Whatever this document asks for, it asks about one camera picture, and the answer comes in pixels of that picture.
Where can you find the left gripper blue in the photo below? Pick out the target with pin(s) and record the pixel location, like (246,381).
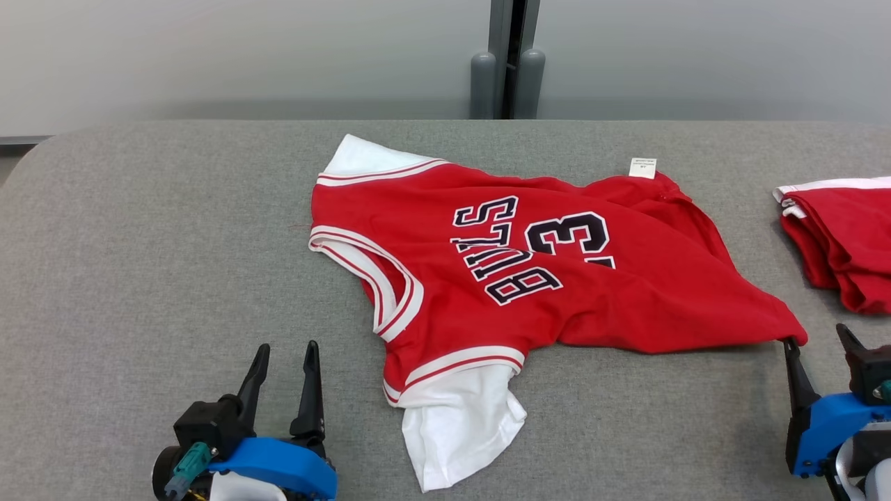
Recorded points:
(292,466)

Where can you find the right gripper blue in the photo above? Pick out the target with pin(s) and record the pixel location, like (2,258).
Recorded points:
(828,424)

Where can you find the red shorts with white waistband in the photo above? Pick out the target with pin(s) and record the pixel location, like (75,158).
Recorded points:
(849,236)

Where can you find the red basketball jersey white sleeves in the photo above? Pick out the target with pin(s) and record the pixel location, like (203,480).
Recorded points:
(626,299)

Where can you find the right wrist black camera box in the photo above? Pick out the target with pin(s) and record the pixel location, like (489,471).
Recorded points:
(873,372)

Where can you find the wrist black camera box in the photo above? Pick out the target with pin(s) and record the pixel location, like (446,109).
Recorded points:
(205,424)
(873,372)

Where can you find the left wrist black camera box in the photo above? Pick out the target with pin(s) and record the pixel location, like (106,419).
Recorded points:
(205,424)

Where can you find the grey vertical wall frame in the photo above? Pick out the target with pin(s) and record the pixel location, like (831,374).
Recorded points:
(500,42)

